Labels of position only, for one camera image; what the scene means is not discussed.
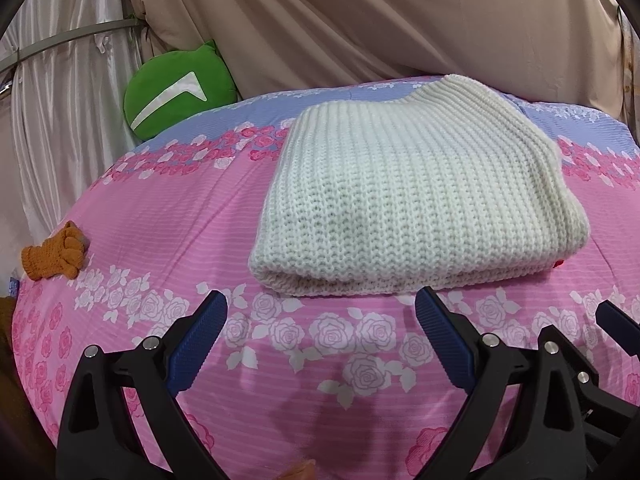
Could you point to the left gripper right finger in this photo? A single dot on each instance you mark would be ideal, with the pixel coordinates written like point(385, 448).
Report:
point(546, 436)

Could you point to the green round cushion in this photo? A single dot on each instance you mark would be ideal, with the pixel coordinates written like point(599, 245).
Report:
point(174, 86)

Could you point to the left hand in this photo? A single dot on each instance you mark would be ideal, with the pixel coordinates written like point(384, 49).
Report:
point(305, 470)

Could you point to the silver satin curtain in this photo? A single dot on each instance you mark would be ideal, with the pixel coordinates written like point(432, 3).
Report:
point(61, 115)

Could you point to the grey curtain tieback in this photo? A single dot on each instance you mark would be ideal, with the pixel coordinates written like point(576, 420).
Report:
point(21, 55)

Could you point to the pink floral bed quilt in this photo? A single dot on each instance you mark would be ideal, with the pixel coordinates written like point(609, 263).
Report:
point(351, 383)

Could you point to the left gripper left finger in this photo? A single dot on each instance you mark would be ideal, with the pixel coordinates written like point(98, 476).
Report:
point(97, 438)

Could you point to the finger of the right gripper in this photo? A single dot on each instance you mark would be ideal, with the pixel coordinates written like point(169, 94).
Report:
point(619, 326)

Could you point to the beige curtain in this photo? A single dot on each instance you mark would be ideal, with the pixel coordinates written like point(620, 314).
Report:
point(567, 51)

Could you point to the white red black knit sweater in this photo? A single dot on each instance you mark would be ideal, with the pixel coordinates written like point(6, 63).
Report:
point(447, 187)

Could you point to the orange knit glove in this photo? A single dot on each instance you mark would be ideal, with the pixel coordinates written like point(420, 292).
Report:
point(61, 254)

